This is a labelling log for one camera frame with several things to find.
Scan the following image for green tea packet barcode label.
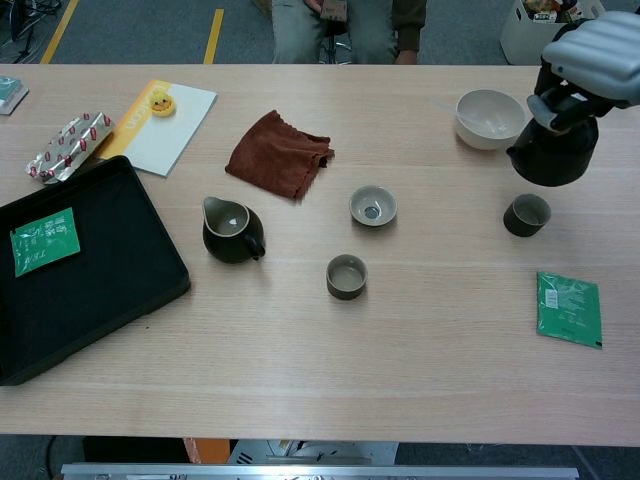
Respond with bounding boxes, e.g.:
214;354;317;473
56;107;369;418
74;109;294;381
535;271;604;350

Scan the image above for seated person in grey trousers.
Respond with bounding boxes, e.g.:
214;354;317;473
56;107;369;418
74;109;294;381
272;0;429;66

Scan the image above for silver red snack packet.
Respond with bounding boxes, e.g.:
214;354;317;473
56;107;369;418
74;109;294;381
24;111;116;185

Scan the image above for orange panel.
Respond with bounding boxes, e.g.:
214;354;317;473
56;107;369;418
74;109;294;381
182;437;231;464

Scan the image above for white robot base chassis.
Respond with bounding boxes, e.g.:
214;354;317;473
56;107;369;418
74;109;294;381
227;439;399;465

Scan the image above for black cast iron teapot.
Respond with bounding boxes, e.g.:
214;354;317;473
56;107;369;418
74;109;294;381
505;87;600;188

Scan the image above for dark straight-sided teacup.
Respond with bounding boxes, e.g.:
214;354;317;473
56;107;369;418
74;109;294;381
502;193;553;238
325;253;369;301

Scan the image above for shallow grey tea bowl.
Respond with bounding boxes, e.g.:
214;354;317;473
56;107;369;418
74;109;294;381
348;185;399;229

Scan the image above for brown folded cloth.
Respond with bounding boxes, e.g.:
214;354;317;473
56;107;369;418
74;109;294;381
224;109;336;202

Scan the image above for white storage bin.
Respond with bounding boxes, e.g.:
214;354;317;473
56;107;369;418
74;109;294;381
498;0;606;66

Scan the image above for white ceramic bowl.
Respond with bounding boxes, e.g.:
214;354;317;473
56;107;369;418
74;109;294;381
454;89;528;152

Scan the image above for yellow duck toy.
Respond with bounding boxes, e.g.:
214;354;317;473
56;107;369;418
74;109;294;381
149;88;178;118

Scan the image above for black rectangular tray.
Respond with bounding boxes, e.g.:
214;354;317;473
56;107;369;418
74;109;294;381
0;154;192;387

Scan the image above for black ceramic pouring pitcher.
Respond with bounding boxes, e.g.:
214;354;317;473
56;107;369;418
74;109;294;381
201;195;267;265

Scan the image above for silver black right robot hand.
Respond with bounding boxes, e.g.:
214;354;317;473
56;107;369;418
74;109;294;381
526;10;640;132

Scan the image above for chrome stool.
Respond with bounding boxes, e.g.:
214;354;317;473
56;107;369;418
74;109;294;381
315;22;359;65

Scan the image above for yellow and white booklet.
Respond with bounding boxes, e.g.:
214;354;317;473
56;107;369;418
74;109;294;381
94;78;219;178

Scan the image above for green tea packet white characters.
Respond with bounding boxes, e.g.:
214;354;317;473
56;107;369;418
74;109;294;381
9;207;82;279

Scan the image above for green and white small box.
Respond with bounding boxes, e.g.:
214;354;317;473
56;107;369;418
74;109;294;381
0;75;30;116

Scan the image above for assorted snack packets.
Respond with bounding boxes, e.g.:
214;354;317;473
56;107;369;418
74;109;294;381
519;0;586;24

